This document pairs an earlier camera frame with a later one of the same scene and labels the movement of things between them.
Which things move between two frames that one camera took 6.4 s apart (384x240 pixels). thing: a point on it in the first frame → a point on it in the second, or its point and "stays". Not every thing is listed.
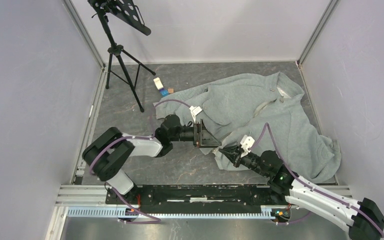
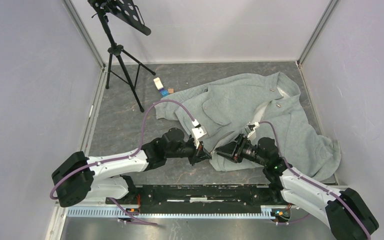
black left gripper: (207, 139) → (199, 155)
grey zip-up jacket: (265, 110) stays
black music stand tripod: (121, 64) stays
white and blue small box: (159, 86) stays
